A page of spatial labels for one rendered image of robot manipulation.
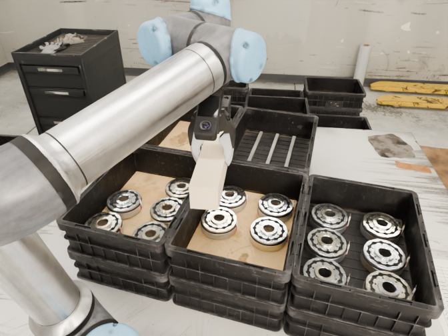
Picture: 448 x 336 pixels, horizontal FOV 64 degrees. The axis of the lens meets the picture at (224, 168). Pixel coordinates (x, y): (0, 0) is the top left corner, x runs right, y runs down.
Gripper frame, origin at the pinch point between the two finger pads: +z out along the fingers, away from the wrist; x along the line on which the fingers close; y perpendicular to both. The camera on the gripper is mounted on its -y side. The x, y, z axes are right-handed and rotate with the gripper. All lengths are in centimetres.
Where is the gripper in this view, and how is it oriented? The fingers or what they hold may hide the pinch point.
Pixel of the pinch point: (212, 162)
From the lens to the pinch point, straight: 83.9
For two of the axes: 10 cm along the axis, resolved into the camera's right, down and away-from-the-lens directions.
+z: 0.0, 8.2, 5.7
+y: 1.2, -5.7, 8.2
